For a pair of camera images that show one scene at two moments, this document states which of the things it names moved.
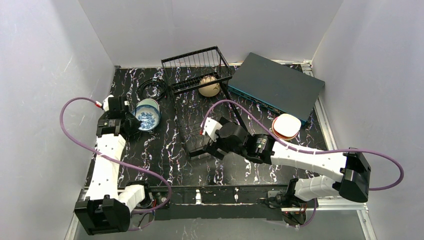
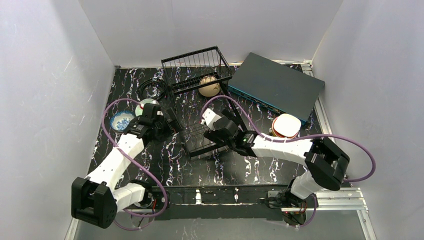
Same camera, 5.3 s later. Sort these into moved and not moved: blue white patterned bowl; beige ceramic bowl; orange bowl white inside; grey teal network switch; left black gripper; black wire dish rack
Moved: left black gripper; blue white patterned bowl
Not moved: black wire dish rack; beige ceramic bowl; grey teal network switch; orange bowl white inside
